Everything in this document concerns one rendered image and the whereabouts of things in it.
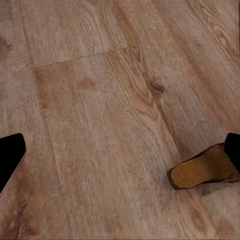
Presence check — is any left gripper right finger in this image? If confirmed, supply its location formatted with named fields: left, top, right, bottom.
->
left=224, top=133, right=240, bottom=173

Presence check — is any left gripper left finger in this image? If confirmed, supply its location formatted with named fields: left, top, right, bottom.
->
left=0, top=133, right=26, bottom=193

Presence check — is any sandal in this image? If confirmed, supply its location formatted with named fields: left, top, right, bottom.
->
left=166, top=142, right=240, bottom=190

